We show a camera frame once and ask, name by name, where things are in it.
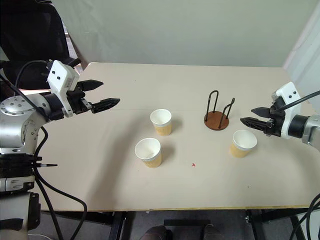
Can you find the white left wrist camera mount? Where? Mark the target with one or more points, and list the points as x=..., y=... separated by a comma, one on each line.
x=60, y=78

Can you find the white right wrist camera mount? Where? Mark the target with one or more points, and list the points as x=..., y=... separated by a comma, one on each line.
x=288, y=105

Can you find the brown ribbed paper cup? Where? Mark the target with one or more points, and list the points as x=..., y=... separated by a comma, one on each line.
x=148, y=153
x=161, y=122
x=243, y=144

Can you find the dark rounded robot foot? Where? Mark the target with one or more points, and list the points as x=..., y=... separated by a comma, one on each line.
x=156, y=233
x=212, y=232

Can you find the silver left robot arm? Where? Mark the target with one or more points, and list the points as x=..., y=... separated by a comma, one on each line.
x=15, y=125

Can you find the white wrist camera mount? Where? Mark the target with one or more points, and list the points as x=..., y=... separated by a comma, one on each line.
x=60, y=78
x=288, y=105

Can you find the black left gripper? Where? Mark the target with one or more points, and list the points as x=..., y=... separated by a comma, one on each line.
x=76, y=100

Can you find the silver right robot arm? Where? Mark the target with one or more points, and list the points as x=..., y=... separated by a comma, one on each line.
x=305, y=127

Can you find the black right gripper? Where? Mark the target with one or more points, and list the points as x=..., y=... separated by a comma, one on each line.
x=275, y=120

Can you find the black table frame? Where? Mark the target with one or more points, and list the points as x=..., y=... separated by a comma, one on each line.
x=175, y=221

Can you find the black office chair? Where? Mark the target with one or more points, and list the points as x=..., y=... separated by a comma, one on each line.
x=32, y=42

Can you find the small red scrap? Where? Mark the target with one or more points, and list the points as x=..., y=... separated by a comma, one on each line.
x=193, y=164

